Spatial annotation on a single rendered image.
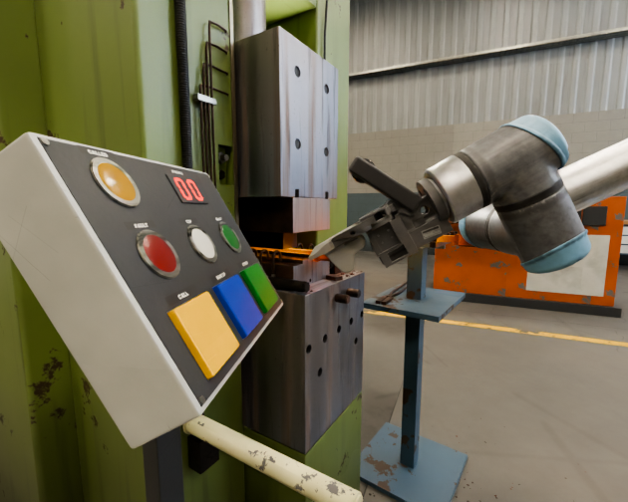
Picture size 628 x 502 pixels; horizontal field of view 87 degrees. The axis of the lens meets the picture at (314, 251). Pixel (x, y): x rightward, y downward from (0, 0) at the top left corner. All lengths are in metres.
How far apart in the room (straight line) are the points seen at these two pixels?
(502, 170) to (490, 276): 3.98
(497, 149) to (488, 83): 8.34
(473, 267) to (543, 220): 3.91
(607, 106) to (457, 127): 2.66
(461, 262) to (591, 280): 1.29
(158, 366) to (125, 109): 0.62
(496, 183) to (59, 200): 0.49
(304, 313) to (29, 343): 0.74
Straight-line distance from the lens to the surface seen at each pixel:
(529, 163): 0.53
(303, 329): 0.89
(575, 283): 4.61
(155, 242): 0.38
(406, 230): 0.49
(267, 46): 0.95
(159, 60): 0.85
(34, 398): 1.26
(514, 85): 8.85
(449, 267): 4.45
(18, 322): 1.19
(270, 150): 0.88
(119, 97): 0.87
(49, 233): 0.36
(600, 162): 0.80
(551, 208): 0.55
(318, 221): 1.00
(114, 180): 0.40
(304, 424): 1.01
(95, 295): 0.34
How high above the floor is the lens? 1.14
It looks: 7 degrees down
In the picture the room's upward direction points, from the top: straight up
